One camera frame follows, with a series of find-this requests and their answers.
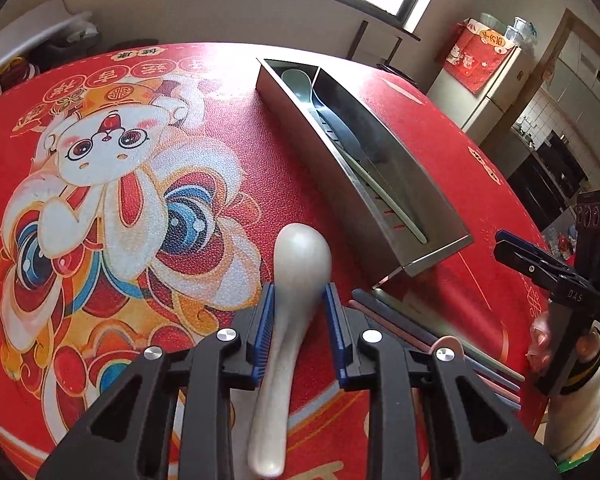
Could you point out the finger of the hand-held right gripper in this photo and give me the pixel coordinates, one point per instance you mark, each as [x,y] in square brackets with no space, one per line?
[530,247]
[525,262]

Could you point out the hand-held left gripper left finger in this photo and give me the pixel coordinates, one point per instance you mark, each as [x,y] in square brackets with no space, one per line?
[262,330]

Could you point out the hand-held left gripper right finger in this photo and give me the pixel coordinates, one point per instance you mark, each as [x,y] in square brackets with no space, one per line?
[336,330]

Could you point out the bunch of coloured chopsticks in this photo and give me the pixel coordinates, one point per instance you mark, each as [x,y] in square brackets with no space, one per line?
[405,320]

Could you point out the pale blue spoon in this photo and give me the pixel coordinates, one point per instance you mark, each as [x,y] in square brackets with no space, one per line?
[300,260]

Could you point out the pink spoon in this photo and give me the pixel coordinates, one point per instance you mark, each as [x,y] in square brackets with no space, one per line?
[450,344]

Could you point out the stainless steel cutlery tray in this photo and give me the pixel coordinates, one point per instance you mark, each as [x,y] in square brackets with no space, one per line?
[360,195]

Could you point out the teal green spoon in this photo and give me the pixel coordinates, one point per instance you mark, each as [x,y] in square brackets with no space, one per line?
[295,85]

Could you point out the person's right hand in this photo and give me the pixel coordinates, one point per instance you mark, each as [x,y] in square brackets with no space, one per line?
[540,345]

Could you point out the pile of plastic bags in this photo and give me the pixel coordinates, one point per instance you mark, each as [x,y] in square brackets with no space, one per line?
[560,245]

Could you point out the black integrated stove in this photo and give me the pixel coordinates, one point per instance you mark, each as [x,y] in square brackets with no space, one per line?
[545,175]

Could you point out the white refrigerator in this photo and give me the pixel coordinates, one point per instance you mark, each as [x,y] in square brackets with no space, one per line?
[490,100]

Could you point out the red printed fridge cloth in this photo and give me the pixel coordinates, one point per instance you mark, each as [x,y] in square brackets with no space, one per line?
[472,62]

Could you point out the clear plastic storage box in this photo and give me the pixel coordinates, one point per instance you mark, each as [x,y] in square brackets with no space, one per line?
[492,22]
[517,30]

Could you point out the red printed tablecloth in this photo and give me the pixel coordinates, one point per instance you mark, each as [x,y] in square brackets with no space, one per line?
[180,110]

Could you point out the dark window sill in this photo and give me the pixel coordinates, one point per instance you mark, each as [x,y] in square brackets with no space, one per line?
[395,25]

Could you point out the grey white board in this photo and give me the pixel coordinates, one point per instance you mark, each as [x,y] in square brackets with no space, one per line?
[30,30]

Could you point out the brown wooden door frame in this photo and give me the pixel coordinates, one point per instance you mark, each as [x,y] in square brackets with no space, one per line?
[555,42]

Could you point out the black metal frame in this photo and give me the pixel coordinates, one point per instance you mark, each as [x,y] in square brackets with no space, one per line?
[358,40]

